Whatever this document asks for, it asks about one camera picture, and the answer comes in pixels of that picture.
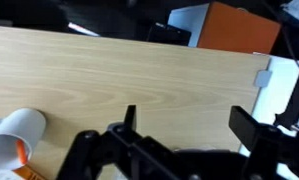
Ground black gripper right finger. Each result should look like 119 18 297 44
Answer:
228 105 299 180

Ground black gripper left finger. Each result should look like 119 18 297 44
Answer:
55 104 177 180

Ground grey table clip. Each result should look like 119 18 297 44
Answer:
254 69 273 89

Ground white side table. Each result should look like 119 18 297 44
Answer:
238 54 299 180

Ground black box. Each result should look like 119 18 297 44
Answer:
146 22 193 47

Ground orange and white cabinet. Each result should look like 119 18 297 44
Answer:
167 1 283 55

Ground orange marker pen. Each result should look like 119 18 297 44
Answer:
16 138 30 166

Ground orange and white book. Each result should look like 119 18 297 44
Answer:
0 165 47 180

